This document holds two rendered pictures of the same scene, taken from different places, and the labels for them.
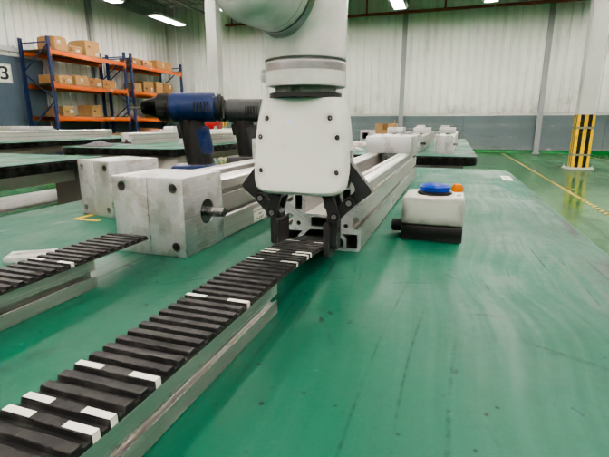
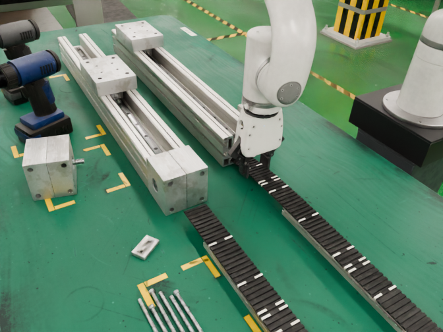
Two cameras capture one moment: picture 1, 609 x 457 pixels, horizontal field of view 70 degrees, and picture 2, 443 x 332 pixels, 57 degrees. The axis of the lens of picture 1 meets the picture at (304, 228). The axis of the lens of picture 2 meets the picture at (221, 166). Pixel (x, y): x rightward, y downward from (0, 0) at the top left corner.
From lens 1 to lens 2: 0.78 m
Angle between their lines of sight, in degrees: 51
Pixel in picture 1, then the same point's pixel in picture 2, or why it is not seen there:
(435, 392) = (364, 209)
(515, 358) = (361, 186)
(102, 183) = (61, 175)
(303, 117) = (270, 122)
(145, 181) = (186, 176)
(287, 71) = (272, 109)
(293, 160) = (264, 141)
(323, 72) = not seen: hidden behind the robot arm
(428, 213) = not seen: hidden behind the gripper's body
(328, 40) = not seen: hidden behind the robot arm
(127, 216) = (173, 197)
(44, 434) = (365, 267)
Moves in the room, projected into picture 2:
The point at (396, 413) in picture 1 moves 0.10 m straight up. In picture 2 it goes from (367, 219) to (380, 184)
